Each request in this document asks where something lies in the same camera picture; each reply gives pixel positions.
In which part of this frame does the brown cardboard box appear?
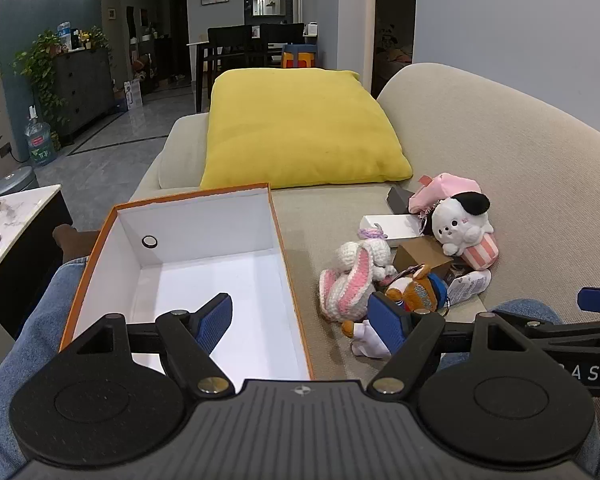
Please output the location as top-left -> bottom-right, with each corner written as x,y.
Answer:
392,236 -> 456,281

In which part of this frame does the colourful plastic stool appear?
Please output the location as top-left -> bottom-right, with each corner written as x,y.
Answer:
281,44 -> 317,68

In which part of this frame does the person's left leg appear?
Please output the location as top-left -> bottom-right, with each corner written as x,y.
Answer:
0,255 -> 88,411

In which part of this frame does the orange cardboard box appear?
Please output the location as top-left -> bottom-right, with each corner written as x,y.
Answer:
59,183 -> 315,381

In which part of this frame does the person's right leg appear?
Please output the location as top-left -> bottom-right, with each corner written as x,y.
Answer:
440,299 -> 563,368

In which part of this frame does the marble side table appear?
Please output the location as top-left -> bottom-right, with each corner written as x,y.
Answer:
0,184 -> 73,311

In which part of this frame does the large water jug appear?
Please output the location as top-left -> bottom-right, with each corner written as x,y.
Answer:
24,105 -> 58,167

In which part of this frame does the dark grey box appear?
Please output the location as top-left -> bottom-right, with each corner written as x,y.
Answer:
386,186 -> 416,215

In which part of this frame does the dark grey dresser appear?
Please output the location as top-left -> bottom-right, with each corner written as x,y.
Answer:
52,47 -> 116,143

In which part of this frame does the yellow pillow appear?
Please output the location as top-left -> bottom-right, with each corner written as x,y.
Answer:
200,67 -> 413,191

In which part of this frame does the grey trash can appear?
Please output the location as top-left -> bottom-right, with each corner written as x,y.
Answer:
0,165 -> 40,198

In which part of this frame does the crocheted white pink bunny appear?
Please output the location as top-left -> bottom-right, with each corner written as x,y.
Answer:
319,227 -> 398,321

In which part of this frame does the trailing green plant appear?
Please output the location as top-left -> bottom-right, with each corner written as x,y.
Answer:
12,30 -> 71,126

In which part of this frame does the long white box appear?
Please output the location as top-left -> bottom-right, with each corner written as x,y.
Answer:
360,214 -> 433,248

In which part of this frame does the black dining chair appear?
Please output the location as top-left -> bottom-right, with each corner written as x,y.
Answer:
259,22 -> 306,66
207,24 -> 253,68

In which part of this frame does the beige sofa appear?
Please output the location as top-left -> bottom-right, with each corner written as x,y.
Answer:
129,62 -> 600,386

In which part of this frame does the small potted plant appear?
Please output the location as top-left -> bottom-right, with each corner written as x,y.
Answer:
82,25 -> 111,51

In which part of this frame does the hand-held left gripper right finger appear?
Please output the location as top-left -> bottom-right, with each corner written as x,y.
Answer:
367,292 -> 546,396

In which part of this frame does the person's leg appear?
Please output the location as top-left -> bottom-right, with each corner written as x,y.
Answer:
0,255 -> 88,411
440,299 -> 563,368

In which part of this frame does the pink fabric pouch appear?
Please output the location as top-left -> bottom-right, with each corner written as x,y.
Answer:
408,172 -> 482,213

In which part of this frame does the white dog plush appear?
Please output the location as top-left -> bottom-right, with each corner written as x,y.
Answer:
430,191 -> 498,268

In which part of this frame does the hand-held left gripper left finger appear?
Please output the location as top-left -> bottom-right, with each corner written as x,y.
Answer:
60,292 -> 236,396

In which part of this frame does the dining table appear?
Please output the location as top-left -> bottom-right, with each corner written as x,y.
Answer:
187,35 -> 316,113

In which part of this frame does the duck plush keychain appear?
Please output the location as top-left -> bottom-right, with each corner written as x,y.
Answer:
341,264 -> 451,358

